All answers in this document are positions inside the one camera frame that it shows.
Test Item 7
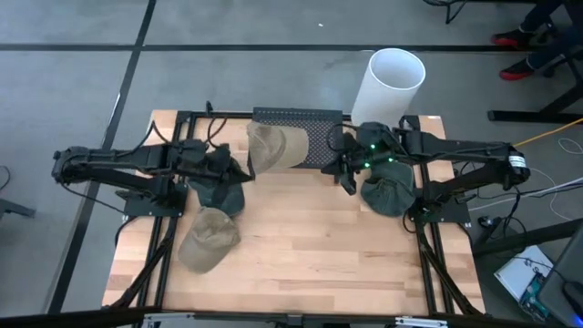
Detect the dark green baseball cap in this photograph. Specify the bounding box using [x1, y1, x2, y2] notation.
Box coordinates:
[359, 159, 416, 219]
[187, 144, 248, 218]

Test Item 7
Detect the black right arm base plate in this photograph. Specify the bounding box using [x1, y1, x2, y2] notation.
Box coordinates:
[408, 200, 471, 225]

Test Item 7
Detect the black cable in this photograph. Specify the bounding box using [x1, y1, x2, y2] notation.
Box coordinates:
[58, 181, 128, 215]
[204, 100, 229, 149]
[325, 121, 360, 154]

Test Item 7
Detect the person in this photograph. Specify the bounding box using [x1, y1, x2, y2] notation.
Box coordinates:
[490, 0, 583, 82]

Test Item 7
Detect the grey chair leg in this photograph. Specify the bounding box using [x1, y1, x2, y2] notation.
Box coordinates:
[0, 198, 36, 220]

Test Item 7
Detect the white cable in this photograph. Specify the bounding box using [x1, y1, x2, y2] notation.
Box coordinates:
[557, 136, 583, 157]
[468, 175, 583, 213]

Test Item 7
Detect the beige baseball cap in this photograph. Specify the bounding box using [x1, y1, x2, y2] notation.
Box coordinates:
[246, 121, 311, 177]
[177, 206, 242, 275]

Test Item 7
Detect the yellow power cord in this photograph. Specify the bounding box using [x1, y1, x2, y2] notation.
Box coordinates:
[513, 117, 583, 148]

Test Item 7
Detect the white box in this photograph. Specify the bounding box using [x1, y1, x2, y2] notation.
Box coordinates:
[494, 245, 555, 302]

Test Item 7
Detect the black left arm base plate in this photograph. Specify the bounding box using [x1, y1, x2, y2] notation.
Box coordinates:
[123, 180, 189, 219]

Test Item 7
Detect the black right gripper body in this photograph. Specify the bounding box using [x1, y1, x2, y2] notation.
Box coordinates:
[321, 134, 395, 178]

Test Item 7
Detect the green circuit board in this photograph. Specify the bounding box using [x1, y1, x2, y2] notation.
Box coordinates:
[518, 272, 555, 323]

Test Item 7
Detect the black desk foot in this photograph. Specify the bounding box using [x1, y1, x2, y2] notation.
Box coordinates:
[486, 54, 583, 124]

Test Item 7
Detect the black perforated metal stand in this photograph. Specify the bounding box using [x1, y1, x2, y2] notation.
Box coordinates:
[251, 107, 345, 169]

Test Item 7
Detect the black chair base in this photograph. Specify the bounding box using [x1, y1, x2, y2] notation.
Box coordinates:
[423, 0, 470, 25]

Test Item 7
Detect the silver aluminium bracket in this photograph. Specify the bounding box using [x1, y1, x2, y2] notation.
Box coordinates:
[395, 316, 450, 328]
[143, 313, 183, 328]

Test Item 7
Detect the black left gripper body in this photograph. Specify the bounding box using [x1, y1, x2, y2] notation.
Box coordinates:
[179, 138, 238, 178]

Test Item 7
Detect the black desk leg bar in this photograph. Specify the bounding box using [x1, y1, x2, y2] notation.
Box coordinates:
[471, 217, 583, 256]

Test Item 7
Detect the white shade lamp, wooden base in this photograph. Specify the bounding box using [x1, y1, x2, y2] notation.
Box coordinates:
[350, 47, 427, 129]

